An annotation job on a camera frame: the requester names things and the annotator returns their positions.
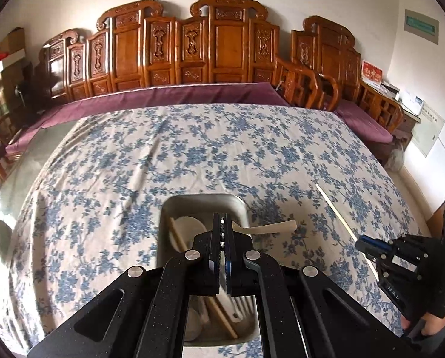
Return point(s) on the white box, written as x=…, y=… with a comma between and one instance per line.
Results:
x=409, y=99

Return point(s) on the wooden chopstick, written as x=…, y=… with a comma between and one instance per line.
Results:
x=336, y=212
x=177, y=233

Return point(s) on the clear plastic bag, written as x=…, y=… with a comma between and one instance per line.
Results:
x=397, y=154

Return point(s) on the metal tray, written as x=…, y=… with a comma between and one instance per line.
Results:
x=203, y=203

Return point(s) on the white wall panel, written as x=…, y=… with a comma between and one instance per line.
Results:
x=429, y=130

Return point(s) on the green wall plaque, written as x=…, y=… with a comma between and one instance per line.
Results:
x=422, y=26

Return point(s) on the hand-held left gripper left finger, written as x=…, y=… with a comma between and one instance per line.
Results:
x=215, y=257

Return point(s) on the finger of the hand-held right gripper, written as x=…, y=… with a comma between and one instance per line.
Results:
x=383, y=259
x=375, y=245

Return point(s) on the purple armchair cushion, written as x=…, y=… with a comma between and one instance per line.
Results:
x=364, y=123

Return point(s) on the blue floral tablecloth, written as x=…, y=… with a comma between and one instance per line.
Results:
x=170, y=149

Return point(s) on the purple sofa cushion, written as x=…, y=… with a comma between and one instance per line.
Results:
x=151, y=95

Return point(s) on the red desk calendar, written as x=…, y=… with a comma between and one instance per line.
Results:
x=371, y=71

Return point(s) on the cardboard boxes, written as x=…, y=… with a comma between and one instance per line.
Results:
x=9, y=46

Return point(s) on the white plastic fork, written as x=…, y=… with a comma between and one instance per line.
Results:
x=241, y=305

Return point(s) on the person's right hand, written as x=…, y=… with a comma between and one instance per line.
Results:
x=437, y=322

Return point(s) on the dark cabinet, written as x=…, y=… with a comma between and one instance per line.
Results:
x=17, y=97

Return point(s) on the long carved wooden sofa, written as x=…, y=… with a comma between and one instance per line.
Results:
x=170, y=44

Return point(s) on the carved wooden armchair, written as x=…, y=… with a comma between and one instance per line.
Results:
x=330, y=52

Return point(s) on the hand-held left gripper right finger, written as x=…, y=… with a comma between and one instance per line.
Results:
x=228, y=264

